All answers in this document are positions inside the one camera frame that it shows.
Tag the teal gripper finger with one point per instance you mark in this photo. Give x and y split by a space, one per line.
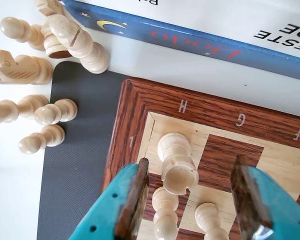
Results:
107 207
277 212

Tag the white chess rook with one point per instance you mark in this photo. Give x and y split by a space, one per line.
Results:
176 160

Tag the white chess pawn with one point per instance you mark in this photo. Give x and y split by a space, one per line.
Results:
40 138
17 28
207 217
165 212
55 112

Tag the wooden chess board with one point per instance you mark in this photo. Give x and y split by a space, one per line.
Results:
215 105

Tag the white tall chess piece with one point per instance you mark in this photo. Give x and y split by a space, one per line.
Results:
15 110

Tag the toppled white chess piece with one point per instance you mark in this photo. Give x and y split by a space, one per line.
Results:
56 51

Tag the white chess knight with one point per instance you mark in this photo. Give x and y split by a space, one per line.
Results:
48 6
20 67

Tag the white chess bishop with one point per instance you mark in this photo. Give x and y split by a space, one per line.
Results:
75 40

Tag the dark grey rubber mat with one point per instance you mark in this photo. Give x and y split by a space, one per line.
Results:
77 150

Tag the blue Dodo book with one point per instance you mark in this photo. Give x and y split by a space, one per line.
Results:
190 37

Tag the white Gabrielle Chanel book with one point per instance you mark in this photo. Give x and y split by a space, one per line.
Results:
227 15

